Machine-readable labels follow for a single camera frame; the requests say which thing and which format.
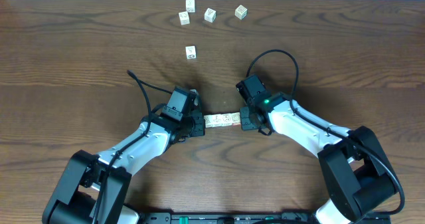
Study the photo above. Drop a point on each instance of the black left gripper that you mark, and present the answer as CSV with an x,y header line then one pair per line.
x,y
198,124

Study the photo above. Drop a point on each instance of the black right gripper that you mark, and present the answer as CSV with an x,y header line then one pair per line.
x,y
245,122

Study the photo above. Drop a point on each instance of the wooden block green side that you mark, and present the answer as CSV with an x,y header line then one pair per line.
x,y
208,121

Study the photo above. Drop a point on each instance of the wooden block snail letter Y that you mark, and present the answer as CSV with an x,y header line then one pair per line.
x,y
235,117

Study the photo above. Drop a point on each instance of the wooden block blue side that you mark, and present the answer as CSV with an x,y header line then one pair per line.
x,y
226,120
217,120

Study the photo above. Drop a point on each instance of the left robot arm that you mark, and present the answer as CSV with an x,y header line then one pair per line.
x,y
93,187

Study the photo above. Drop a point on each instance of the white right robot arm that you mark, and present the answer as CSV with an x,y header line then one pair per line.
x,y
355,168

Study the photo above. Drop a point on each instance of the wooden block soccer ball yellow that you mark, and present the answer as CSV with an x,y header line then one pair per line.
x,y
191,52

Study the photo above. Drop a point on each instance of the wooden block red M side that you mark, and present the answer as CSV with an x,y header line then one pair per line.
x,y
184,18

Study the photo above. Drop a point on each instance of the wooden block number 6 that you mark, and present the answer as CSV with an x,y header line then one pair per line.
x,y
241,12

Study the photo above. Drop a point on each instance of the wooden block number 3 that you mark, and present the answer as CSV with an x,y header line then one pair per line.
x,y
210,15

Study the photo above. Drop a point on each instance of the wooden block far back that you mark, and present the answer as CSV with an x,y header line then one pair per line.
x,y
190,6

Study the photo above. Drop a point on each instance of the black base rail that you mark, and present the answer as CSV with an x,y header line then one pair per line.
x,y
225,218

